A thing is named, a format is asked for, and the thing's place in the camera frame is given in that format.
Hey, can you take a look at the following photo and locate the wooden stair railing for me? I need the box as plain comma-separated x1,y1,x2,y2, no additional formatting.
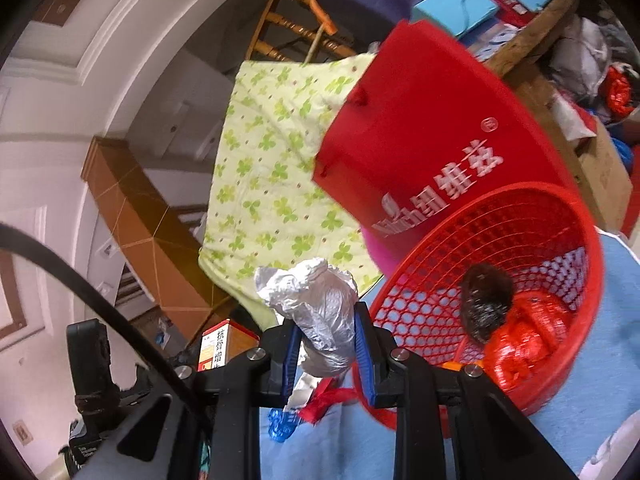
245,0,356,63

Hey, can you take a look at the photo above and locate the magenta pillow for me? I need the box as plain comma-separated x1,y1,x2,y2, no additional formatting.
361,228,402,278

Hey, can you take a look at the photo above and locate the red plastic mesh basket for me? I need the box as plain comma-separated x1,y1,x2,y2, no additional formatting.
369,182,603,415

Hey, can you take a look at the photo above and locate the navy blue bag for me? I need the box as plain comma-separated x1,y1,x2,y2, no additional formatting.
317,0,423,44

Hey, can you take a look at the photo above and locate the red Nilrich paper bag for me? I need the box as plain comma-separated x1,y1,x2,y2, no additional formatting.
312,21,578,260

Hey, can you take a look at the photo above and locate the green clover quilt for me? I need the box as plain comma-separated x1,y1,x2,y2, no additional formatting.
198,53,381,330

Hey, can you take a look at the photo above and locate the light blue towel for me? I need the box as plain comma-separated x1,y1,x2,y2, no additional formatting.
260,233,639,479

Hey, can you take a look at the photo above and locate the light blue cardboard box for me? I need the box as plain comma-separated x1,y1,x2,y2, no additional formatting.
410,0,499,39

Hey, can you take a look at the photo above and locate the blue plastic bag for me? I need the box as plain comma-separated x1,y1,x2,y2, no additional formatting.
268,408,300,443

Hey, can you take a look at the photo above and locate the red fabric ribbon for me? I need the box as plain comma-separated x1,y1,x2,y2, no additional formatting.
298,378,397,431

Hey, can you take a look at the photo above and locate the red white small box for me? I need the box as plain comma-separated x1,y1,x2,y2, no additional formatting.
198,318,259,372

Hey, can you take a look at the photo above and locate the red plastic bag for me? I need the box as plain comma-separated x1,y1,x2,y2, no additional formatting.
483,292,574,391

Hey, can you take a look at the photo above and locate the brown cardboard box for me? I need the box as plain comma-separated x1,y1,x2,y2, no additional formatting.
514,80,632,232

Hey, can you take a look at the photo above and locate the black plastic bag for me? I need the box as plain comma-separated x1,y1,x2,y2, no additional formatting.
460,263,514,344

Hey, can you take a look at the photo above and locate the white plastic bag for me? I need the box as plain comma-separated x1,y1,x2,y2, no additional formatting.
254,257,359,378

